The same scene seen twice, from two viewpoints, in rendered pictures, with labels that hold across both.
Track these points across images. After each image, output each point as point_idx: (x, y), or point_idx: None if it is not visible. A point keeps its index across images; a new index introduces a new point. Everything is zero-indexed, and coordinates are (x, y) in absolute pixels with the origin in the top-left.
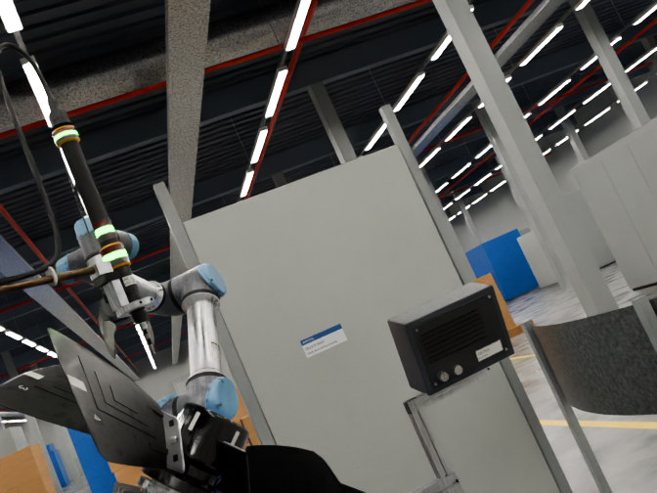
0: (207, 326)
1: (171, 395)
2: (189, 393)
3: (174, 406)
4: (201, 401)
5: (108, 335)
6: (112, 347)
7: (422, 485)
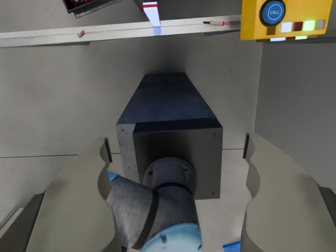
0: None
1: (149, 244)
2: (122, 220)
3: (151, 216)
4: (111, 188)
5: (293, 187)
6: (258, 140)
7: (5, 45)
